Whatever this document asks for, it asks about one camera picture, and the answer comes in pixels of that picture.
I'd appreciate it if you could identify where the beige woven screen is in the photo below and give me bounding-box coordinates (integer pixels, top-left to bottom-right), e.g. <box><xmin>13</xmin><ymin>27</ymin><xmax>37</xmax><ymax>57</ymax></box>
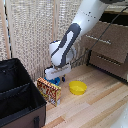
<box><xmin>5</xmin><ymin>0</ymin><xmax>88</xmax><ymax>82</ymax></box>

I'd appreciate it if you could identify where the yellow bowl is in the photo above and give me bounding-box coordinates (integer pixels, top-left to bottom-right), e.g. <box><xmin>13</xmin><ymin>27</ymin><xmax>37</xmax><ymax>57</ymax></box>
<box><xmin>68</xmin><ymin>80</ymin><xmax>88</xmax><ymax>96</ymax></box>

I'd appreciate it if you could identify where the red yellow cracker box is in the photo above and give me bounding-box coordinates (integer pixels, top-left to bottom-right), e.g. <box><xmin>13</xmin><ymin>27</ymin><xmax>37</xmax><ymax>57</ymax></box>
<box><xmin>35</xmin><ymin>77</ymin><xmax>63</xmax><ymax>107</ymax></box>

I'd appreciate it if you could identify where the brown drawer with short handle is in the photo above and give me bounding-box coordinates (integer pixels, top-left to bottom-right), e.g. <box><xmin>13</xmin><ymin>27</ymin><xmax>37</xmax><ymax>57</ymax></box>
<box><xmin>88</xmin><ymin>50</ymin><xmax>128</xmax><ymax>81</ymax></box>

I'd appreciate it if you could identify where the light wooden post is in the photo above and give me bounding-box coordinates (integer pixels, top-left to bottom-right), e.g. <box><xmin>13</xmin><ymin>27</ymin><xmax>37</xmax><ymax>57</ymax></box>
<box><xmin>0</xmin><ymin>0</ymin><xmax>11</xmax><ymax>62</ymax></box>

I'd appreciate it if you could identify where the blue bowl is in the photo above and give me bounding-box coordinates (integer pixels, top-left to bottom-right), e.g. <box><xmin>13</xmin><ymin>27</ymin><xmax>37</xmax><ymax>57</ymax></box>
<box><xmin>44</xmin><ymin>75</ymin><xmax>62</xmax><ymax>87</ymax></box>

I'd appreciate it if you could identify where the black fabric storage box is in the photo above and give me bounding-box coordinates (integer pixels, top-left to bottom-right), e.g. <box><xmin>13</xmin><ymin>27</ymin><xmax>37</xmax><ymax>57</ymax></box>
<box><xmin>0</xmin><ymin>58</ymin><xmax>48</xmax><ymax>128</ymax></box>

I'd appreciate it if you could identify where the dark framed drawer cabinet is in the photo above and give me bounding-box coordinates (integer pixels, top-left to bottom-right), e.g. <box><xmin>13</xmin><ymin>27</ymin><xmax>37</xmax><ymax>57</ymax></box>
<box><xmin>85</xmin><ymin>9</ymin><xmax>128</xmax><ymax>83</ymax></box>

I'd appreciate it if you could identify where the brown drawer with long handle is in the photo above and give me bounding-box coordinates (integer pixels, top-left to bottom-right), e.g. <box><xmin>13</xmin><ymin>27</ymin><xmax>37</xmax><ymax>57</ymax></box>
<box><xmin>80</xmin><ymin>21</ymin><xmax>128</xmax><ymax>64</ymax></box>

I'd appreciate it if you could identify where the thin black cable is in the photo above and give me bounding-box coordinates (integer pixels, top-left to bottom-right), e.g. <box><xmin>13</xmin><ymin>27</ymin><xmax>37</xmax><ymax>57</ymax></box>
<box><xmin>71</xmin><ymin>5</ymin><xmax>128</xmax><ymax>66</ymax></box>

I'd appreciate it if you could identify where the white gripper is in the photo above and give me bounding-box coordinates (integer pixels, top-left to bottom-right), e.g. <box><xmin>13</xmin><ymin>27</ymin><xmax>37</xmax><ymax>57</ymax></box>
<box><xmin>44</xmin><ymin>64</ymin><xmax>72</xmax><ymax>84</ymax></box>

